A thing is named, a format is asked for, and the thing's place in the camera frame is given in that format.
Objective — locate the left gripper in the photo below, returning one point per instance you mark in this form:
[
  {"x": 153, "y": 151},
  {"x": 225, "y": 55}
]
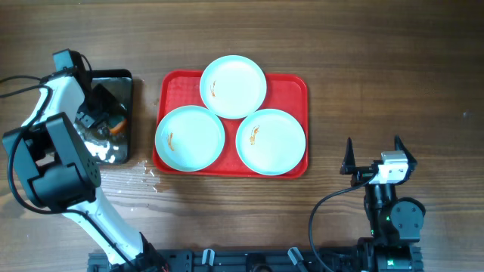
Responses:
[{"x": 95, "y": 115}]

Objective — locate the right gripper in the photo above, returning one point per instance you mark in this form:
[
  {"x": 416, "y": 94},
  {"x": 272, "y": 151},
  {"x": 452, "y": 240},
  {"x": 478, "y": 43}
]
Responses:
[{"x": 364, "y": 175}]

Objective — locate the green and orange sponge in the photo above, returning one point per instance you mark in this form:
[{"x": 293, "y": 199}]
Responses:
[{"x": 119, "y": 127}]

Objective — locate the white plate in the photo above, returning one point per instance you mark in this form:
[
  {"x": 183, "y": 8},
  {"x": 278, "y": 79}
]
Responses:
[
  {"x": 233, "y": 87},
  {"x": 189, "y": 138},
  {"x": 270, "y": 142}
]

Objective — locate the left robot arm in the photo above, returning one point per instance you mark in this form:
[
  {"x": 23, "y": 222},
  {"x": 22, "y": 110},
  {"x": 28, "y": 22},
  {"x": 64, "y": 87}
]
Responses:
[{"x": 50, "y": 171}]

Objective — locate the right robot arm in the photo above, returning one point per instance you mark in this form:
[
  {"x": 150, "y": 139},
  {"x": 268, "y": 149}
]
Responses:
[{"x": 395, "y": 223}]

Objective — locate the black tray with water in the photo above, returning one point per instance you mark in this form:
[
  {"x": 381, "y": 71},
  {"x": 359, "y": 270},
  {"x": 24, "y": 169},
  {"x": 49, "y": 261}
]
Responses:
[{"x": 105, "y": 147}]

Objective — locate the red plastic serving tray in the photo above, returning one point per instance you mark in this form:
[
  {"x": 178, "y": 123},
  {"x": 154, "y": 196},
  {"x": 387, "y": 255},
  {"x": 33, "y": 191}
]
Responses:
[{"x": 285, "y": 92}]

